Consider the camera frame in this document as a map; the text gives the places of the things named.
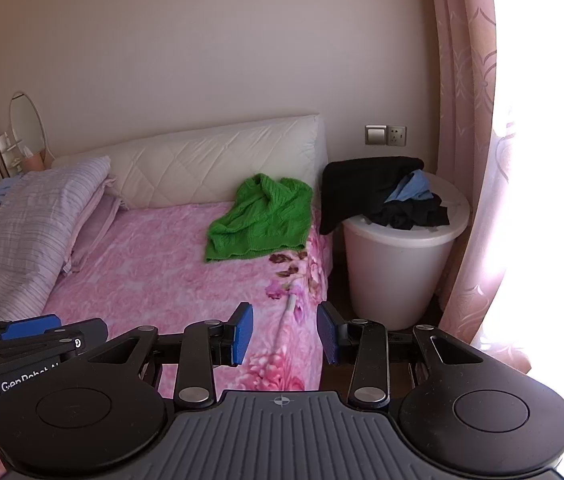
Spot crumpled black garment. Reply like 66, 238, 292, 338
364, 194, 450, 231

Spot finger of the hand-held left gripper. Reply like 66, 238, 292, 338
0, 318, 109, 378
0, 314, 62, 343

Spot oval mirror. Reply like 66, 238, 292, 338
9, 92, 53, 161

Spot white bedside shelf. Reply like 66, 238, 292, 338
0, 132, 30, 168

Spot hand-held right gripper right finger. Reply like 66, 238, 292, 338
316, 302, 488, 409

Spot pink floral blanket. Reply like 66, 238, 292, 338
42, 200, 334, 396

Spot lavender striped duvet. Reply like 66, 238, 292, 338
0, 156, 113, 323

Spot large black garment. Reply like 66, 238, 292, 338
319, 156, 425, 236

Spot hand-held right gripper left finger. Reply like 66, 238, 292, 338
86, 302, 255, 409

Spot cream quilted headboard cushion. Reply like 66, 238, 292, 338
51, 114, 328, 209

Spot pink patterned curtain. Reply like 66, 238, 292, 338
427, 0, 533, 376

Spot pink pillow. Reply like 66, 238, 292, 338
62, 175, 123, 275

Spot light blue garment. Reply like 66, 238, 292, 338
384, 170, 435, 204

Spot green knit sweater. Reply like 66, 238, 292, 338
205, 173, 314, 264

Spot white laundry bin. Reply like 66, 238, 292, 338
342, 172, 472, 332

